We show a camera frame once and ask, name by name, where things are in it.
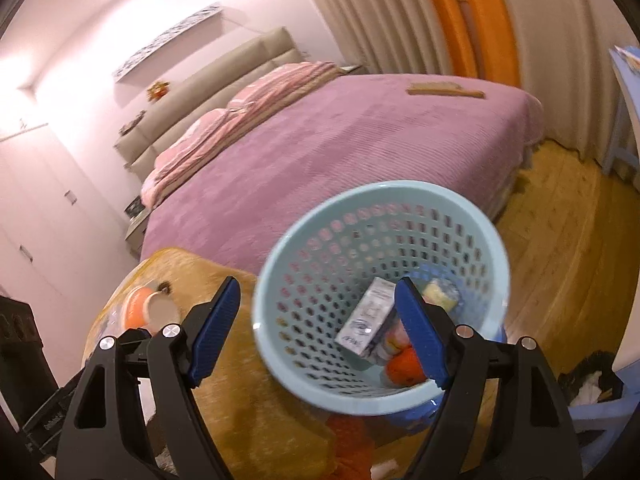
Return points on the wooden brush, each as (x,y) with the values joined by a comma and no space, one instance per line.
(445,91)

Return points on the beige curtain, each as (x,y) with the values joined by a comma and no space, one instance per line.
(565,50)
(360,10)

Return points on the orange white paper cup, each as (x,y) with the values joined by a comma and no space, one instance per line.
(145,307)

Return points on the orange cloth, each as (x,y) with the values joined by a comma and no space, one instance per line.
(350,447)

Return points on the purple bedspread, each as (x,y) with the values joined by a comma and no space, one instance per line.
(325,160)

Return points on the orange ball toy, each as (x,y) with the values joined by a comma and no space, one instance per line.
(402,367)

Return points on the black bin bag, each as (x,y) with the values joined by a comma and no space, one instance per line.
(575,377)

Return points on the grey nightstand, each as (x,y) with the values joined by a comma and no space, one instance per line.
(351,68)
(136,232)

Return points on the white printed carton box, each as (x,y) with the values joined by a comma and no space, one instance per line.
(367,317)

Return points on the black picture frame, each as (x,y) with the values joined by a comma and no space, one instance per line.
(134,207)

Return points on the colourful books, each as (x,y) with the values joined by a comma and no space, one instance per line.
(629,56)

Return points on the pink pillow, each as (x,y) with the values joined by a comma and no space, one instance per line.
(197,135)
(280,82)

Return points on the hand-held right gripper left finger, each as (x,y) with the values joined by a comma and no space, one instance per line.
(215,332)

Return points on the white wardrobe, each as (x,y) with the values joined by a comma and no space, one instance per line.
(45,220)

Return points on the pink striped folded quilt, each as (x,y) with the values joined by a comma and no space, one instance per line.
(200,165)

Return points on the light blue perforated plastic basket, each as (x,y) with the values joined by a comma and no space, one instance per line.
(310,260)

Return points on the brown plush toy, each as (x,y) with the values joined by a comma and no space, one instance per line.
(157,91)

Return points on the dark patterned pouch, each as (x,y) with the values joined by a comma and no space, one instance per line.
(132,123)

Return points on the pale blue waste bin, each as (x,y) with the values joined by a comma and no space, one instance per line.
(600,415)

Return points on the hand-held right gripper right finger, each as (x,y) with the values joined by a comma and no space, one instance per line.
(420,335)

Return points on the yellow panda print rug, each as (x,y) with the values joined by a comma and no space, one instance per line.
(250,410)

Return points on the beige upholstered headboard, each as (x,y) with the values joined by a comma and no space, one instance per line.
(200,80)

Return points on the orange curtain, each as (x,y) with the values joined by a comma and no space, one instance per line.
(442,20)
(492,25)

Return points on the pink white wrapper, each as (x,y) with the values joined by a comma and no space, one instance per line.
(392,335)

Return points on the yellow packet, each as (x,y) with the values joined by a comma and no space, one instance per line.
(441,294)

